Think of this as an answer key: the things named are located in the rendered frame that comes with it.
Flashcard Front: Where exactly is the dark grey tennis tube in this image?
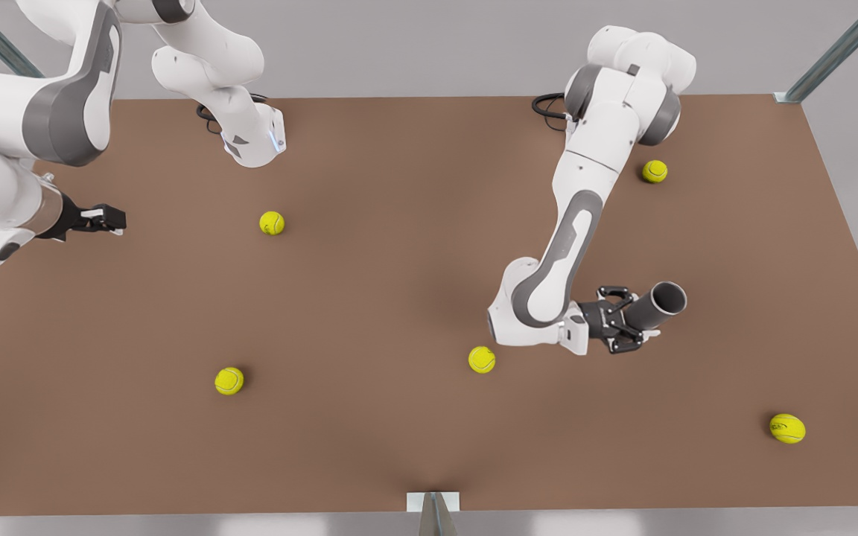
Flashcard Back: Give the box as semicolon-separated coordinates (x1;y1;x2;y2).
625;281;689;333

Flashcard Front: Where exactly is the black cable loop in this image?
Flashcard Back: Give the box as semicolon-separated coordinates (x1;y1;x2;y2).
196;92;270;135
531;92;573;134

